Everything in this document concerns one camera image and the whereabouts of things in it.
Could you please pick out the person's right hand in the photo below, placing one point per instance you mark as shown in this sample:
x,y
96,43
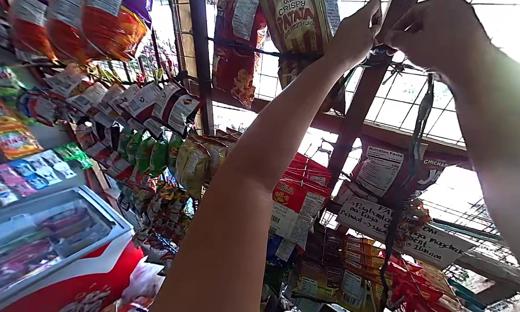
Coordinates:
x,y
446,39

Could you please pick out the person's left hand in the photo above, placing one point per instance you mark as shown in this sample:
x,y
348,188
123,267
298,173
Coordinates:
x,y
351,37

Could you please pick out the person's right fingers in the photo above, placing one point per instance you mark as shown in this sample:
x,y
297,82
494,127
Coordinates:
x,y
405,34

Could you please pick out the person's left fingers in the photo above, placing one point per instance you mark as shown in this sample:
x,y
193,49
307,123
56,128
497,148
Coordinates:
x,y
374,15

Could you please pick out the person's left forearm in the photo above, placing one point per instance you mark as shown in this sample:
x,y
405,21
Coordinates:
x,y
251,173

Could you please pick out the person's right forearm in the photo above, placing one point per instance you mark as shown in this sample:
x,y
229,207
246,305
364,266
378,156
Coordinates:
x,y
498,151

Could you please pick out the yellow brown striped chips bag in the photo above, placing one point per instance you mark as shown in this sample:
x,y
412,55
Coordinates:
x,y
303,28

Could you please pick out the brown horizontal wooden beam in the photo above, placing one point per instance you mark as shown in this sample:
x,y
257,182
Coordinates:
x,y
398,135

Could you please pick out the maroon bag with white label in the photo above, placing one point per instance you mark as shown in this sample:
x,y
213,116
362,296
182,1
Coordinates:
x,y
379,169

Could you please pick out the maroon bag with white letters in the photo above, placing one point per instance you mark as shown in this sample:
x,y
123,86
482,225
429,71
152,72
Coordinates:
x,y
435,171

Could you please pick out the dark red chips bag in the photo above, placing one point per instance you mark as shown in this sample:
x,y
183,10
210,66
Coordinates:
x,y
234,60

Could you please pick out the handwritten cardboard sign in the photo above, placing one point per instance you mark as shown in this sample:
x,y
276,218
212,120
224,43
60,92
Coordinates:
x,y
372,219

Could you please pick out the row of red white packets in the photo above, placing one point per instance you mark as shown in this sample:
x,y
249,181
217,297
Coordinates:
x,y
294,208

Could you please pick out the row of beige packets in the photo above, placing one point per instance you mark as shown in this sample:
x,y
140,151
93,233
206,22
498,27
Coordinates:
x,y
193,160

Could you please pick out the purple snack bag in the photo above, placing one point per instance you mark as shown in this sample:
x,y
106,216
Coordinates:
x,y
140,8

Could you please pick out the row of dark brown packets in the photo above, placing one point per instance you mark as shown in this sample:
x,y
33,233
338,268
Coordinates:
x,y
145,102

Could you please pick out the blue packet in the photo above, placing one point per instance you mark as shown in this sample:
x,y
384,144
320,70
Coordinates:
x,y
277,251

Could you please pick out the row of bright red packets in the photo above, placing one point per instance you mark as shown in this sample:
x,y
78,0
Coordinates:
x,y
418,286

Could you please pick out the row of yellow brown packets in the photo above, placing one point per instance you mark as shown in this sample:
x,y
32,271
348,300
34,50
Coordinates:
x,y
351,281

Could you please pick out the orange snack bag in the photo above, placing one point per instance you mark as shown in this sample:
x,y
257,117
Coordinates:
x,y
30,30
64,34
108,32

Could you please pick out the row of green packets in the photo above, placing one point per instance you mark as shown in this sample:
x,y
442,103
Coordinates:
x,y
144,154

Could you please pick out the cluster of small brown packets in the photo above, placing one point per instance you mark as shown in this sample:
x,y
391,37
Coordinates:
x,y
166,206

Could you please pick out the strip of small green sachets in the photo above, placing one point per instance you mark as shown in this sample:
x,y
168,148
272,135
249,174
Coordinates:
x,y
75,154

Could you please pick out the white plastic bag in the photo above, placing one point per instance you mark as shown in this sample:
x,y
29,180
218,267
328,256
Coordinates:
x,y
142,281

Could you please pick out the red white chest freezer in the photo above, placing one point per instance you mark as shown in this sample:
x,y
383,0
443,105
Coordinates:
x,y
99,264

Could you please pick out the strip of orange packets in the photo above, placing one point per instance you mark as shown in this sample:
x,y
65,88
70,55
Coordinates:
x,y
8,125

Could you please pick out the rows of pink blue sachets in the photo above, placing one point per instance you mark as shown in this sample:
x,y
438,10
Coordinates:
x,y
25,173

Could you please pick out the pile of frozen packets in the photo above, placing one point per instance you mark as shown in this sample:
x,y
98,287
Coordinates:
x,y
38,242

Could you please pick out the dark brown wooden post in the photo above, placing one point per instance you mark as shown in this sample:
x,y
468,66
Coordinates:
x,y
359,108

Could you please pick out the black metal post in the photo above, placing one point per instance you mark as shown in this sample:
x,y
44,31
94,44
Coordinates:
x,y
202,65

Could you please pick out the light wooden post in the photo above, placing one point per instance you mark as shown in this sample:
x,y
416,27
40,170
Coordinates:
x,y
187,34

